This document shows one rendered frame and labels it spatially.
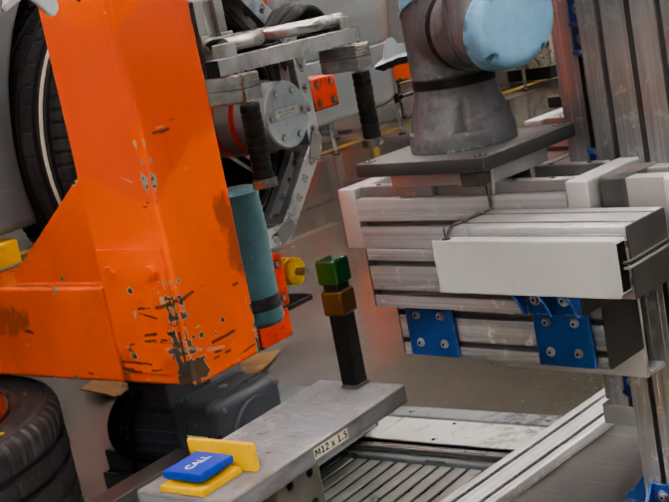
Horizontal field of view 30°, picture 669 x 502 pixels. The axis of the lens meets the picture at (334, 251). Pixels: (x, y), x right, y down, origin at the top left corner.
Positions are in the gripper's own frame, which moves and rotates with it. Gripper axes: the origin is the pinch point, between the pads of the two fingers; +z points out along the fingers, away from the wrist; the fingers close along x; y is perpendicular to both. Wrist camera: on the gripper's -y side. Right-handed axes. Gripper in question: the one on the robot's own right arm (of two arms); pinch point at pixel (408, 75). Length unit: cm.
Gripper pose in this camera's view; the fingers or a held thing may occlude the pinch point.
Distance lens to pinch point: 252.0
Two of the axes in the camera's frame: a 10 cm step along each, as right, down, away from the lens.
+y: -1.4, -8.3, -5.3
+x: 8.8, 1.4, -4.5
